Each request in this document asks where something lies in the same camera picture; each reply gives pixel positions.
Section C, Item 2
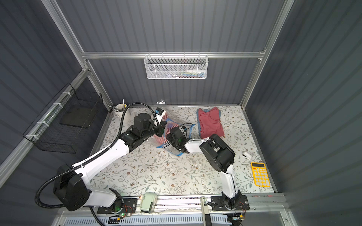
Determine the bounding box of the clear vacuum bag blue zip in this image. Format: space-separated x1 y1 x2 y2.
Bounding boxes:
149 107 195 156

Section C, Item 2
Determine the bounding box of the blue tank top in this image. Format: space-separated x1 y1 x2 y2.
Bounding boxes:
196 108 202 137

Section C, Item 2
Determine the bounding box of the red ribbed garment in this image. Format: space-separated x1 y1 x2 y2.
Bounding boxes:
200 107 224 138

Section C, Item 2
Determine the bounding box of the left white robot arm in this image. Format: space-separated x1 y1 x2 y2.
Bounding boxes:
53 108 166 211

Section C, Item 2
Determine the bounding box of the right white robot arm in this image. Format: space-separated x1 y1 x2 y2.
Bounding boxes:
166 128 250 213

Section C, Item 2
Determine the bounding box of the striped folded garment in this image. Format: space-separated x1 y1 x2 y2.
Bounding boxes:
154 111 170 147

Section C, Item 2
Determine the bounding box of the white cup with tools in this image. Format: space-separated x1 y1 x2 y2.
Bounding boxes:
108 99 127 119

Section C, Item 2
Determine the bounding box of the small green white box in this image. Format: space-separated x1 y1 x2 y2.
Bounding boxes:
140 192 157 213

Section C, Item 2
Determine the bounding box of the white stapler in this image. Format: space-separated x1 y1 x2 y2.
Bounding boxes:
242 151 252 159

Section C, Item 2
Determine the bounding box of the yellow calculator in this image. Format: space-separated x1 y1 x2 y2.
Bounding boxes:
251 163 271 187

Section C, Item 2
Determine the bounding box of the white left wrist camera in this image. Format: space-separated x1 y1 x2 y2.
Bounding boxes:
155 107 166 124

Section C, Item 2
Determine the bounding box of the white wire basket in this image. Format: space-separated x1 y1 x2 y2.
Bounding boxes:
144 55 209 80

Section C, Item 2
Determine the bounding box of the black wire basket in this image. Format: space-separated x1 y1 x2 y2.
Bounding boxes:
23 87 103 154

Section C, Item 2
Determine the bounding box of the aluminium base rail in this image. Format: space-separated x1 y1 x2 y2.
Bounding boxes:
52 193 296 226

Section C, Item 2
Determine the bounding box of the black corrugated cable conduit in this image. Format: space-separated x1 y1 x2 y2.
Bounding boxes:
34 102 159 210

